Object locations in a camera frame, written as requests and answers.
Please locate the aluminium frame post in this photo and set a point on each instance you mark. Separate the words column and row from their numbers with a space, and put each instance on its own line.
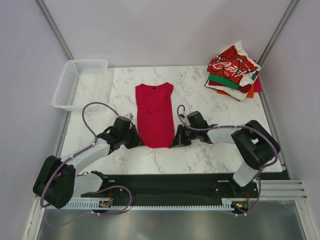
column 278, row 30
column 54, row 28

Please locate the right aluminium frame post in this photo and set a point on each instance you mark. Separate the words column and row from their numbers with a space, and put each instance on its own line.
column 278, row 30

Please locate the white slotted cable duct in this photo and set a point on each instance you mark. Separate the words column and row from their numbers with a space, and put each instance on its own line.
column 97, row 205

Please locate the magenta folded shirt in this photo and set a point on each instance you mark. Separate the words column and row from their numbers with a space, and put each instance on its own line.
column 257, row 85

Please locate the left aluminium frame post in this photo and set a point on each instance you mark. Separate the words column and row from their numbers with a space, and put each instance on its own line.
column 54, row 28

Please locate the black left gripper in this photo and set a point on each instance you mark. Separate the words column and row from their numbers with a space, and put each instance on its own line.
column 137, row 141

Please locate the white folded shirt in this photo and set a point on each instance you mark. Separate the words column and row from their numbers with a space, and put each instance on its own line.
column 240, row 96

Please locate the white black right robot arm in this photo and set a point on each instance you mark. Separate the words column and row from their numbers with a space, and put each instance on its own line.
column 255, row 145

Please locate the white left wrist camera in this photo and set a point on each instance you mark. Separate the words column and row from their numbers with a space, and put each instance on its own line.
column 129, row 116

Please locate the white plastic basket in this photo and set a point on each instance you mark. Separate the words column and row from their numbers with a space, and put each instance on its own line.
column 81, row 82

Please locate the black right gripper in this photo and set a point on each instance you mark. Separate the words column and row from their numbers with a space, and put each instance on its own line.
column 179, row 139

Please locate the green folded shirt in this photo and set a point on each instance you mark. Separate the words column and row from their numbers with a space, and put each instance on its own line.
column 223, row 81

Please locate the crimson red t shirt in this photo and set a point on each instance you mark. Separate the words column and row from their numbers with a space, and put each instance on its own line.
column 155, row 121

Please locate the dark red folded shirt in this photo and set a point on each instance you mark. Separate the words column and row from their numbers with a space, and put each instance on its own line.
column 215, row 85

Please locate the red white printed shirt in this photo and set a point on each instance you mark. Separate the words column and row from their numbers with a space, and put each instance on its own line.
column 235, row 65

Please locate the orange folded shirt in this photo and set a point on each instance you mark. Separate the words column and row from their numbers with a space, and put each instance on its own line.
column 250, row 94

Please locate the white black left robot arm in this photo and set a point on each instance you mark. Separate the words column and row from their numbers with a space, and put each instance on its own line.
column 58, row 180

